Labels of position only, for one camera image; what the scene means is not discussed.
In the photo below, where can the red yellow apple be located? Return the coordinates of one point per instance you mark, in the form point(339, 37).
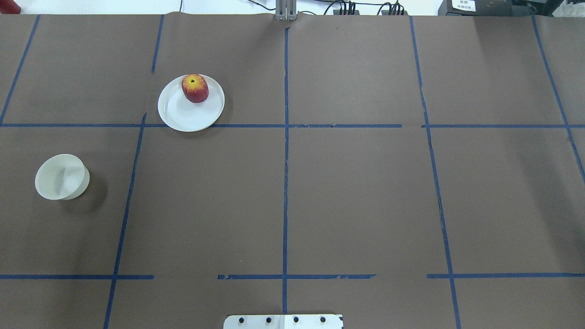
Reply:
point(195, 88)

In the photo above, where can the white round plate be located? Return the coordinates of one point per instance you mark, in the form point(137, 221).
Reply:
point(177, 112)

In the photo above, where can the white round bowl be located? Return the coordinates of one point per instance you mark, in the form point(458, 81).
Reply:
point(62, 177)

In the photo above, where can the brown paper table cover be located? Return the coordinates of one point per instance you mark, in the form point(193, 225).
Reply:
point(404, 172)

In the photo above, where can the black box with label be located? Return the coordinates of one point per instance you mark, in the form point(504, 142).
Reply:
point(490, 8)

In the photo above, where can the grey aluminium frame post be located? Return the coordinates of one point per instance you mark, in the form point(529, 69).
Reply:
point(286, 10)

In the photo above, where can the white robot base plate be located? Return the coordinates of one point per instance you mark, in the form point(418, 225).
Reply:
point(284, 321)

